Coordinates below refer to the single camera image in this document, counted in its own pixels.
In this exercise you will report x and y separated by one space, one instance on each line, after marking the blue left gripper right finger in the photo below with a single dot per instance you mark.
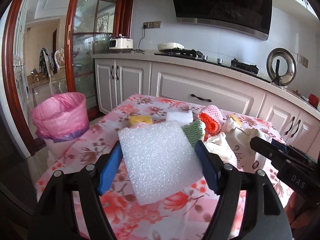
211 166

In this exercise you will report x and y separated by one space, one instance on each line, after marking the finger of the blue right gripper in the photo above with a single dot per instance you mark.
270 152
292 151

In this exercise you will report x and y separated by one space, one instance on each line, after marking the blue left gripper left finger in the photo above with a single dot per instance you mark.
111 163

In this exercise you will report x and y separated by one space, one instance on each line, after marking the crumpled white paper trash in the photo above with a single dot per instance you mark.
218 144

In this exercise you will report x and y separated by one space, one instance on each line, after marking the white kitchen cabinets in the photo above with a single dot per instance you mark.
120 76

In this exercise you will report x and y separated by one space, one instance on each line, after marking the pink lined trash bin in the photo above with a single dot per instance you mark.
59 121

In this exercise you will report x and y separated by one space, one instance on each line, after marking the person's right hand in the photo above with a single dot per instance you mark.
292 209

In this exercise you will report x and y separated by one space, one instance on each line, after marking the green patterned cloth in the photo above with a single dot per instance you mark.
195 131

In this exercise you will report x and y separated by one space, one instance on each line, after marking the pink floral tablecloth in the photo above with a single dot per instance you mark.
184 215

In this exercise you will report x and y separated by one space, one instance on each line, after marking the pink net with orange item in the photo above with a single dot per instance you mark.
212 118

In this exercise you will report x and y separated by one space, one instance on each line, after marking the yellow sponge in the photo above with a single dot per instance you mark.
140 118

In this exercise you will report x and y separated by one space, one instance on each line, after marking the small white foam block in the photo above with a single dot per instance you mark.
183 118

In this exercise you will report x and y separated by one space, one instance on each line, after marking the steel pot lid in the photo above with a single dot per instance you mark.
281 67

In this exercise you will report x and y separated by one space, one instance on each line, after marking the black gas stove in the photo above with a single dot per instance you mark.
195 55

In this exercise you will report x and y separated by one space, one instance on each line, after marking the white dining chair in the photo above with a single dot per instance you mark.
58 80

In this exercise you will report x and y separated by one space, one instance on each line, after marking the white rice cooker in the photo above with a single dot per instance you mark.
121 43

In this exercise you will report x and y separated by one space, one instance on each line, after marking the black range hood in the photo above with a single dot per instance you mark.
251 17

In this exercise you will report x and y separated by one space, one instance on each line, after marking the wooden glass sliding door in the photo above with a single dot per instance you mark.
90 24

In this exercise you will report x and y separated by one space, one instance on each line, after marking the wall power outlet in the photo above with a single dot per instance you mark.
152 25

